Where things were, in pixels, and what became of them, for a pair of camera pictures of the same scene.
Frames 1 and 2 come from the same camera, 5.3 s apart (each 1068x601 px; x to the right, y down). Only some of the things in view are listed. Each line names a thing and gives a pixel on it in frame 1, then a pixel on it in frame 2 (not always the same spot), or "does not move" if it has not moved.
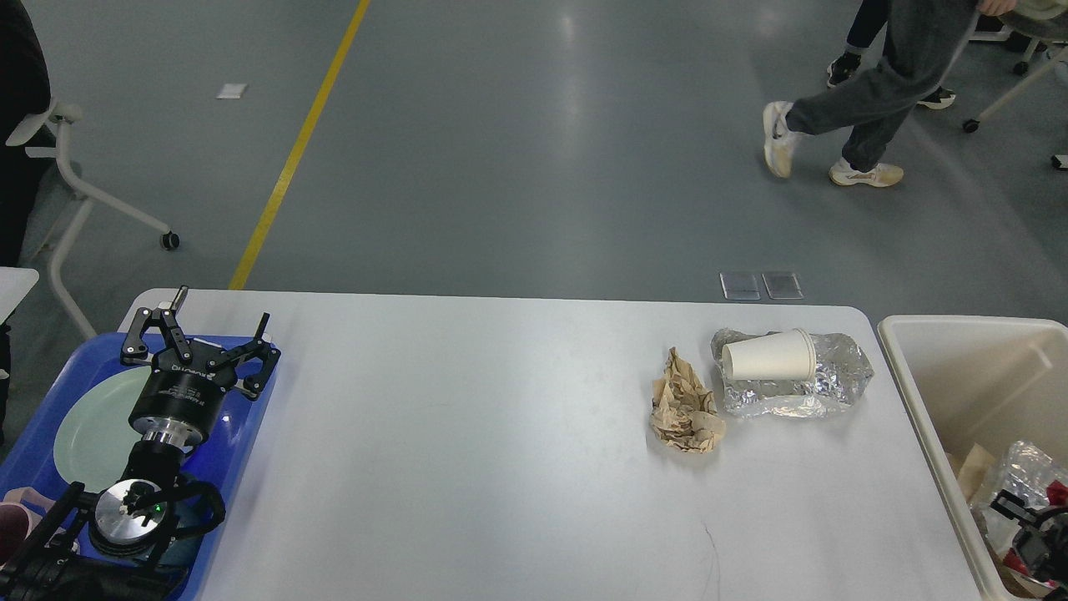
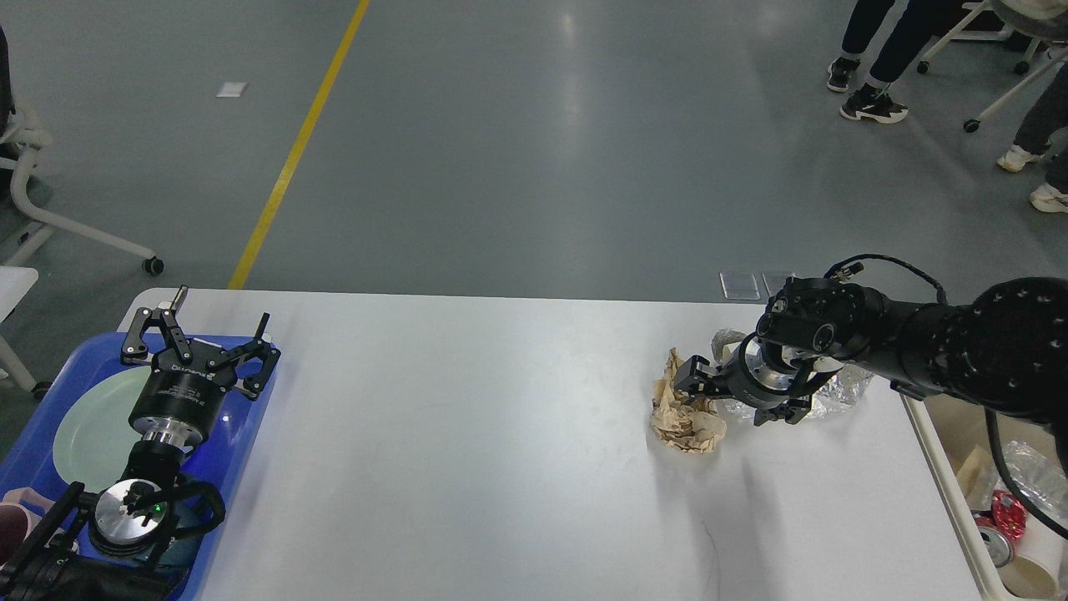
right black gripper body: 1046,552 → 758,373
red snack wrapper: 1056,495 → 1007,513
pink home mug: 21,511 does not move
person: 922,37 → 1034,142
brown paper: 683,413 does not move
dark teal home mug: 181,552 does not move
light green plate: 94,438 does not move
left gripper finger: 135,348 does not move
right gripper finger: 1014,507 → 695,377
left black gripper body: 179,401 does not move
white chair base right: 972,125 does not move
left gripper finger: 258,348 does not move
